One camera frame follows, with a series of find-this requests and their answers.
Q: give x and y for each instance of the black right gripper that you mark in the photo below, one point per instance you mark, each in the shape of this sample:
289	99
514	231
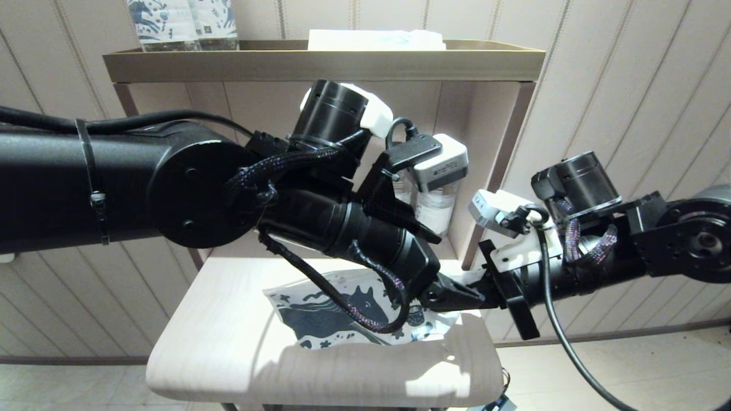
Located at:
514	297

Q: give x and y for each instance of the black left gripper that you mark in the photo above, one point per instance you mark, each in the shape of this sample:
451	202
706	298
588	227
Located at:
420	265

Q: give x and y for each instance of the blue patterned plastic bag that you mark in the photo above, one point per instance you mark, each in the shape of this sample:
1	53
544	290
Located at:
320	314

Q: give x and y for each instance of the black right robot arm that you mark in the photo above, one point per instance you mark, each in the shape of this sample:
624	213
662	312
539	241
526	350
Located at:
657	240

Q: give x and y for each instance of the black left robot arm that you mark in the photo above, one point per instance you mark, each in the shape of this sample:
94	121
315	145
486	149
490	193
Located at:
114	182

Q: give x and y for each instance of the clear water bottle black cap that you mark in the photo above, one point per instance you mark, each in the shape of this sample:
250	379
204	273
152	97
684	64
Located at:
437	208
404	191

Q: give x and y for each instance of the black blue plastic part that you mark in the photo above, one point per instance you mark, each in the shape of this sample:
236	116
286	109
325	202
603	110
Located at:
497	404

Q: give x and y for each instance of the white blue tissue pack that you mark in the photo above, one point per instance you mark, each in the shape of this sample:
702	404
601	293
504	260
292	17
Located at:
371	40

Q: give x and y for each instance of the beige wooden shelf cabinet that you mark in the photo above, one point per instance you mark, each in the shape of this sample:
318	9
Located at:
257	103

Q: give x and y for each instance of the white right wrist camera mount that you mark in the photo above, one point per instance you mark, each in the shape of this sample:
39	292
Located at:
514	228

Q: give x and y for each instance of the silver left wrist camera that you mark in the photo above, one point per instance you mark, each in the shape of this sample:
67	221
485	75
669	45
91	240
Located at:
442	162

